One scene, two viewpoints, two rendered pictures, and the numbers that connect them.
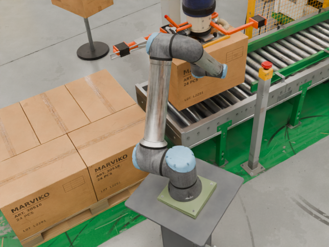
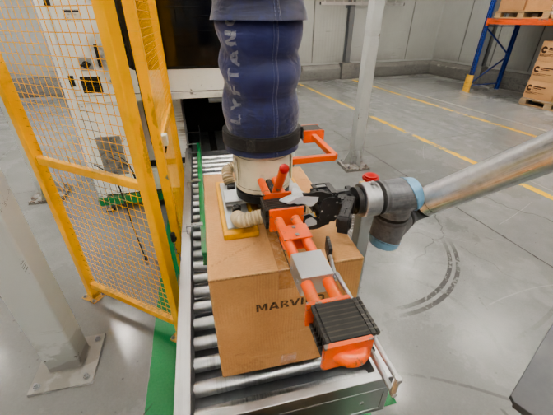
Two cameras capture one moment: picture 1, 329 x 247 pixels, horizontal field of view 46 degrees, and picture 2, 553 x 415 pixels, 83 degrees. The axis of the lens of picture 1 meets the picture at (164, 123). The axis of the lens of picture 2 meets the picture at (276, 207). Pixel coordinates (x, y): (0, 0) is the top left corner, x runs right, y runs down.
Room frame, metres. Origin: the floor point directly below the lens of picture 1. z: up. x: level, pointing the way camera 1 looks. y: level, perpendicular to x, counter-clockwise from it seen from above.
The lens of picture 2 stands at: (2.14, 0.55, 1.60)
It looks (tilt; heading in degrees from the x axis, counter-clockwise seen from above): 31 degrees down; 285
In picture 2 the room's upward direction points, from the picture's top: straight up
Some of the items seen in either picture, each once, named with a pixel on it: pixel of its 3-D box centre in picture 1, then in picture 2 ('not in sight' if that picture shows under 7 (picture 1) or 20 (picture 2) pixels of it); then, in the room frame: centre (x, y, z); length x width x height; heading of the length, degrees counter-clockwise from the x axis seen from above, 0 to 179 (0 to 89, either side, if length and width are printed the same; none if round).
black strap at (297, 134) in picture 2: (199, 5); (262, 132); (2.41, -0.30, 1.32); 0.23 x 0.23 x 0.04
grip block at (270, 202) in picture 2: (168, 32); (282, 210); (2.29, -0.08, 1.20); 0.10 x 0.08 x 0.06; 28
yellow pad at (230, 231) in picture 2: not in sight; (234, 202); (2.49, -0.26, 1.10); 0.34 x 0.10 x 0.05; 118
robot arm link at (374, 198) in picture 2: not in sight; (365, 198); (2.10, -0.19, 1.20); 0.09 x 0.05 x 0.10; 118
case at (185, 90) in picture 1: (197, 61); (267, 254); (2.39, -0.29, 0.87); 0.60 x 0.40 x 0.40; 117
